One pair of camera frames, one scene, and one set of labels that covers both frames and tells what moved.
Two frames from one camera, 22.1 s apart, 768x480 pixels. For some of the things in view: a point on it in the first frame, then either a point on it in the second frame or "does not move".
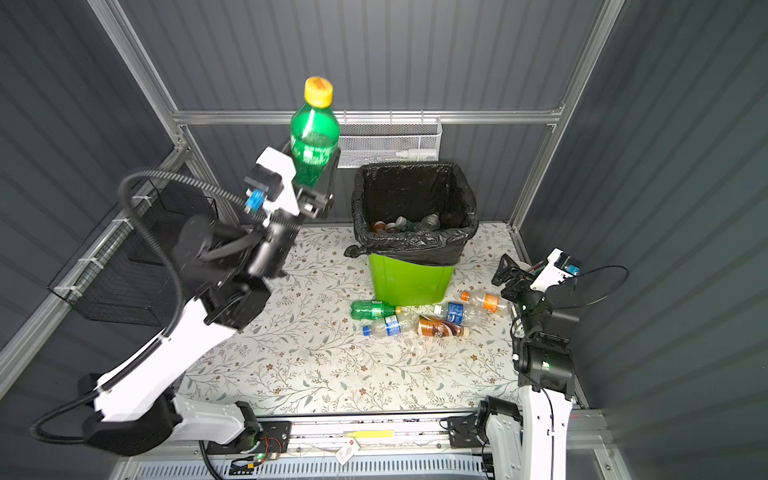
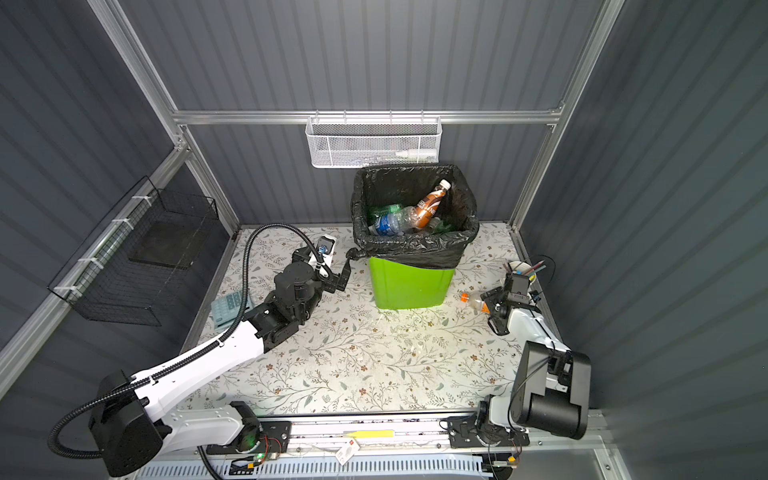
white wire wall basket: [365, 140] does not move
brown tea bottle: [440, 328] to [428, 206]
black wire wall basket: [120, 276] does not move
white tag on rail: [347, 452] does not move
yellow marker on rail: [360, 434] does not move
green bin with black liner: [412, 220] does not move
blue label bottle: [468, 314] to [393, 223]
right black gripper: [503, 276] to [496, 295]
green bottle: [314, 133] to [382, 210]
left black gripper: [319, 194] to [331, 283]
